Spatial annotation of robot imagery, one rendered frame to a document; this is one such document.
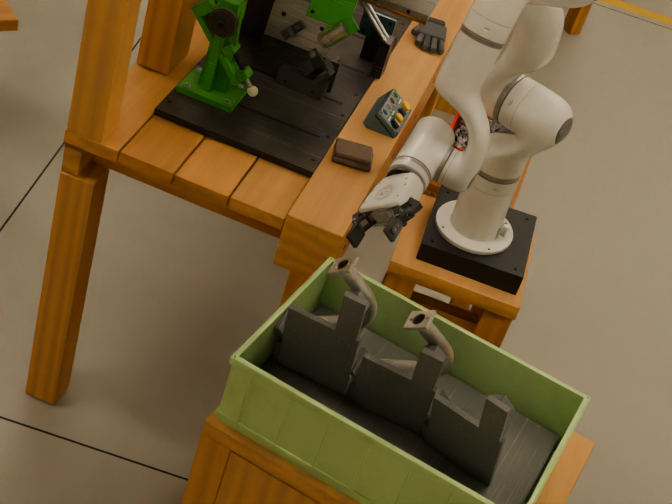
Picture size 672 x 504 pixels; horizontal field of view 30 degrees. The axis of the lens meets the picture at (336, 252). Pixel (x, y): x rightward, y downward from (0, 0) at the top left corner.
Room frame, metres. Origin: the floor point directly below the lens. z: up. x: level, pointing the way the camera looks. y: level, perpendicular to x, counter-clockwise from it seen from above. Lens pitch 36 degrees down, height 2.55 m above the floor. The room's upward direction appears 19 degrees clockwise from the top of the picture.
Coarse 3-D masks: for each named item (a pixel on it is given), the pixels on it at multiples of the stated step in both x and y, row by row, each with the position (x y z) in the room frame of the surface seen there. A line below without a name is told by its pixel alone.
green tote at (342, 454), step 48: (336, 288) 2.12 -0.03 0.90; (384, 288) 2.10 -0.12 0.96; (384, 336) 2.08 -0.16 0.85; (240, 384) 1.74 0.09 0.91; (480, 384) 2.02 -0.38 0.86; (528, 384) 2.00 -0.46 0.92; (240, 432) 1.73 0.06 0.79; (288, 432) 1.71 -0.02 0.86; (336, 432) 1.68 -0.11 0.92; (336, 480) 1.67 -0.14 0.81; (384, 480) 1.65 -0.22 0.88; (432, 480) 1.62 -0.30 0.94
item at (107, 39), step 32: (96, 0) 2.39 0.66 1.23; (128, 0) 2.39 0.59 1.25; (160, 0) 2.77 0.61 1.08; (192, 0) 2.84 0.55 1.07; (96, 32) 2.39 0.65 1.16; (128, 32) 2.42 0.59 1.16; (160, 32) 2.77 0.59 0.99; (192, 32) 2.89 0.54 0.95; (96, 64) 2.38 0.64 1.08; (128, 64) 2.46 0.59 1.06; (160, 64) 2.77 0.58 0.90; (96, 96) 2.38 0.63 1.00; (96, 128) 2.38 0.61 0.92
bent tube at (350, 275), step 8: (352, 256) 1.84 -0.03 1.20; (336, 264) 1.84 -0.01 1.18; (344, 264) 1.84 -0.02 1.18; (352, 264) 1.82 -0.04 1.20; (328, 272) 1.82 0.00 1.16; (336, 272) 1.81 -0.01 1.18; (344, 272) 1.80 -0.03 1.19; (352, 272) 1.82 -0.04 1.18; (344, 280) 1.82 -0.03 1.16; (352, 280) 1.82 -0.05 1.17; (360, 280) 1.83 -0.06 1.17; (352, 288) 1.82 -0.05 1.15; (360, 288) 1.82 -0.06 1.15; (368, 288) 1.83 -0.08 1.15; (368, 296) 1.82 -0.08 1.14; (376, 304) 1.84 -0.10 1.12; (368, 312) 1.82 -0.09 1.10; (376, 312) 1.84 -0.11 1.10; (328, 320) 1.87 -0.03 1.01; (336, 320) 1.87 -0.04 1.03; (368, 320) 1.83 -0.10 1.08
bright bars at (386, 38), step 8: (360, 0) 3.10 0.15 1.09; (368, 8) 3.12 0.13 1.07; (368, 16) 3.09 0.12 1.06; (376, 16) 3.12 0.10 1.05; (376, 24) 3.09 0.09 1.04; (384, 32) 3.11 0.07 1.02; (384, 40) 3.09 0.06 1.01; (392, 40) 3.10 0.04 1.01; (384, 48) 3.07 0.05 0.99; (376, 56) 3.07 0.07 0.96; (384, 56) 3.07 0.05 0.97; (376, 64) 3.07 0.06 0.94; (384, 64) 3.08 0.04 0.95; (376, 72) 3.07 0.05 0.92
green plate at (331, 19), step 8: (312, 0) 2.97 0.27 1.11; (320, 0) 2.96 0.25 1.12; (328, 0) 2.96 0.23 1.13; (336, 0) 2.96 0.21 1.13; (344, 0) 2.96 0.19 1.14; (352, 0) 2.96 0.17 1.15; (312, 8) 2.96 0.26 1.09; (320, 8) 2.96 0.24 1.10; (328, 8) 2.96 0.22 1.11; (336, 8) 2.96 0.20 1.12; (344, 8) 2.96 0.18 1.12; (352, 8) 2.96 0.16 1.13; (312, 16) 2.95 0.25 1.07; (320, 16) 2.95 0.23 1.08; (328, 16) 2.95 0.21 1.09; (336, 16) 2.95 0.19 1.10; (344, 16) 2.95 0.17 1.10
